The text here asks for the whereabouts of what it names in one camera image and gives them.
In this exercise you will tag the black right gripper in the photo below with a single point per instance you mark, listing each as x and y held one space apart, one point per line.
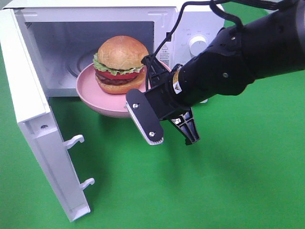
162 100

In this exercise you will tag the burger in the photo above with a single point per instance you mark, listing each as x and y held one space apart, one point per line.
118 66

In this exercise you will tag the white microwave door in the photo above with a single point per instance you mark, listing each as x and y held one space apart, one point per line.
37 122

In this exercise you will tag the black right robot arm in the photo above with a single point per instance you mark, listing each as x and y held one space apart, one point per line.
238 56

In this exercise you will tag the upper white microwave knob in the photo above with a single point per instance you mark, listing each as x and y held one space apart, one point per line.
197 44

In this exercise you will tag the glass microwave turntable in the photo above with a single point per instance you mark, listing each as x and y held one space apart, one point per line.
78 61

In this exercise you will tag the green table cloth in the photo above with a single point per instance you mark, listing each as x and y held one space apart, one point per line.
246 172

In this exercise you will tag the white microwave oven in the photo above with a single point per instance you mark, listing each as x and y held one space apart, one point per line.
53 29

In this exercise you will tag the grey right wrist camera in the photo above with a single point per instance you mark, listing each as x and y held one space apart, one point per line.
144 117

